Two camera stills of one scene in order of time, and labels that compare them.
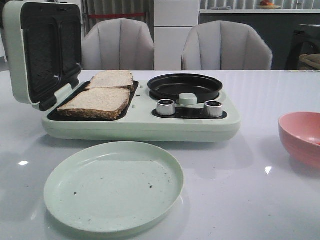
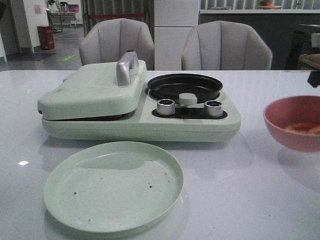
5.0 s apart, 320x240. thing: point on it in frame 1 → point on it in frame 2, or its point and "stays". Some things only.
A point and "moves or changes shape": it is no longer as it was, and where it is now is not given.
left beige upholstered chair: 118,44 stays
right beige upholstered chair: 222,45 stays
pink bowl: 299,132 moves or changes shape
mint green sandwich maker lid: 44,45 → 102,90
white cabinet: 173,20 stays
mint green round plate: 114,187 stays
